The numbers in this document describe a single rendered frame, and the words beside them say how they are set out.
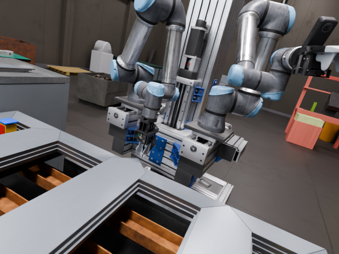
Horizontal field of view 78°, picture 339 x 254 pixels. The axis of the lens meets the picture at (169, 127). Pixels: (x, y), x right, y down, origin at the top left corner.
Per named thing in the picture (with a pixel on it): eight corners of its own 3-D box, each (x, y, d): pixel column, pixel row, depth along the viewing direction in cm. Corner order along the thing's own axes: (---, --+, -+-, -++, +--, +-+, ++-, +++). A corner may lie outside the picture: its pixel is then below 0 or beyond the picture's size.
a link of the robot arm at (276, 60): (284, 72, 84) (292, 51, 82) (298, 74, 74) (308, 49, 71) (265, 68, 84) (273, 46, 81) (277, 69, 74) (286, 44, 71)
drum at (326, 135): (333, 143, 673) (343, 124, 653) (318, 139, 690) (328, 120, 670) (331, 140, 712) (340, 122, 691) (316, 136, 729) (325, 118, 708)
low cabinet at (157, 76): (135, 75, 1175) (138, 60, 1149) (164, 84, 1097) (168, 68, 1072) (107, 73, 991) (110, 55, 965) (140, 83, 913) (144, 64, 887)
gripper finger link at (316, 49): (336, 54, 52) (315, 55, 60) (339, 47, 52) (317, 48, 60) (318, 52, 52) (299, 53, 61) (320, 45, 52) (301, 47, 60)
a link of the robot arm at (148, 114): (148, 104, 98) (163, 110, 95) (146, 113, 99) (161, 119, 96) (139, 106, 91) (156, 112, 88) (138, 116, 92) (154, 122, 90)
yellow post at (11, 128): (5, 162, 102) (5, 126, 96) (-1, 158, 104) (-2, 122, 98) (16, 158, 107) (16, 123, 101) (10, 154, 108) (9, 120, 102)
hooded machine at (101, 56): (101, 72, 957) (105, 41, 916) (111, 75, 933) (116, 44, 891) (88, 71, 892) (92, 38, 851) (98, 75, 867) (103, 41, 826)
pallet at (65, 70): (78, 70, 850) (78, 67, 847) (95, 76, 812) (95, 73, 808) (45, 68, 730) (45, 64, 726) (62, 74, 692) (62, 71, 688)
